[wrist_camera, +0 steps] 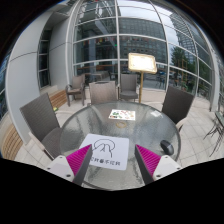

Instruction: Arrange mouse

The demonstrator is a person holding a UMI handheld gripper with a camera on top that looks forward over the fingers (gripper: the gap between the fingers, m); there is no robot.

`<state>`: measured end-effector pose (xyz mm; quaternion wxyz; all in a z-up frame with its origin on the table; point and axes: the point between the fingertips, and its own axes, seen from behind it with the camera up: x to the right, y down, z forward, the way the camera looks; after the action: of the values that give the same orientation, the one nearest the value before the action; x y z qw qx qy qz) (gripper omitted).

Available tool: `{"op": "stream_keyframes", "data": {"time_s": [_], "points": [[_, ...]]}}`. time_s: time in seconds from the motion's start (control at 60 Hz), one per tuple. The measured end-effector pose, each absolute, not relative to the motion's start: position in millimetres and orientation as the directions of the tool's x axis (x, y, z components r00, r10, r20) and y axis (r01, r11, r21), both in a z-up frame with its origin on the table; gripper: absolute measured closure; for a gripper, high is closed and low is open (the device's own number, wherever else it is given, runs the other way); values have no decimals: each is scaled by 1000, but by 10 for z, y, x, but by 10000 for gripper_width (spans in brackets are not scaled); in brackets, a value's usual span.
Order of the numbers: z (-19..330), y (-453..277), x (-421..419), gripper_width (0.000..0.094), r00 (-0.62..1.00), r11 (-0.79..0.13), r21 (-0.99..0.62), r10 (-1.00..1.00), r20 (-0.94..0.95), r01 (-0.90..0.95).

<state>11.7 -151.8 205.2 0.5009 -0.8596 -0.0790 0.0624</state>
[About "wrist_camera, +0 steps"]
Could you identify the round glass table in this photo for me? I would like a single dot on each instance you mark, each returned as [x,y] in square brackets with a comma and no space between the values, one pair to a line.
[148,129]

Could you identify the grey wicker chair behind table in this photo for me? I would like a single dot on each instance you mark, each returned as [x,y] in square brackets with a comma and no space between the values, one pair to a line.
[103,91]

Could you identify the colourful menu card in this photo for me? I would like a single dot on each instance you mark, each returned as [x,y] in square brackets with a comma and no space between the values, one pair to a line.
[122,115]

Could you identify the gold menu board stand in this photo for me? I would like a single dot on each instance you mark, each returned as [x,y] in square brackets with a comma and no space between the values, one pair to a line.
[142,63]

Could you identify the metal chair far right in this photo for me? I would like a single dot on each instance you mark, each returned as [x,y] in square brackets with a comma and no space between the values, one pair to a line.
[218,127]

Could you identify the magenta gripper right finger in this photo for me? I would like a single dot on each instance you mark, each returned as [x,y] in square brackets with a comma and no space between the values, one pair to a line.
[153,166]

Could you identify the black computer mouse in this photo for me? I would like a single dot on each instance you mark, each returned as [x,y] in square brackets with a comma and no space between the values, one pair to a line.
[167,147]

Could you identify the white mouse pad with drawing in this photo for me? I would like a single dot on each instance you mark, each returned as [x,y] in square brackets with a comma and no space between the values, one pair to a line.
[107,151]

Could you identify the grey wicker chair right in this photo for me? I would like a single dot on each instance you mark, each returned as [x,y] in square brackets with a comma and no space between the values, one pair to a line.
[176,105]

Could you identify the grey wicker chair far left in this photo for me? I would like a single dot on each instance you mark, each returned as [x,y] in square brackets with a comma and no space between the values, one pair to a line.
[77,87]

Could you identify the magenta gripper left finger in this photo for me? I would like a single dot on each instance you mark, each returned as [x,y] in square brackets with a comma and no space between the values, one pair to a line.
[72,167]

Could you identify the grey wicker chair far centre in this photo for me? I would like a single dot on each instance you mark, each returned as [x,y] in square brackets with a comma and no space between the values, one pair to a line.
[128,87]

